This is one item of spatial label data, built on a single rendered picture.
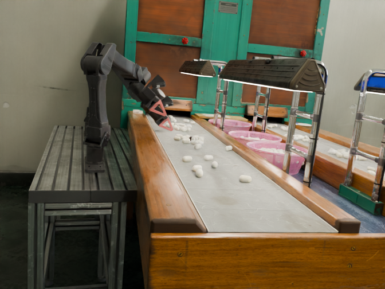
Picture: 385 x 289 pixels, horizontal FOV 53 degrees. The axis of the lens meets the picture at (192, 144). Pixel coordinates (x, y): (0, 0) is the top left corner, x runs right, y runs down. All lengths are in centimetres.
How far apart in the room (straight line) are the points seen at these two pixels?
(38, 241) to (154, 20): 167
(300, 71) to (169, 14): 179
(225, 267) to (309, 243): 19
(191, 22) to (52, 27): 119
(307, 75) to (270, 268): 42
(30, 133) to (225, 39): 174
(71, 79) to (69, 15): 50
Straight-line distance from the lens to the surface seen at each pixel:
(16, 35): 332
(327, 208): 100
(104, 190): 124
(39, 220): 127
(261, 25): 273
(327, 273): 94
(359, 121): 141
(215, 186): 111
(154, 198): 90
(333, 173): 155
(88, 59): 145
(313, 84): 88
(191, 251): 80
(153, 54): 255
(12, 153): 341
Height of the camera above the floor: 107
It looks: 11 degrees down
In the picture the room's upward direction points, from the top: 5 degrees clockwise
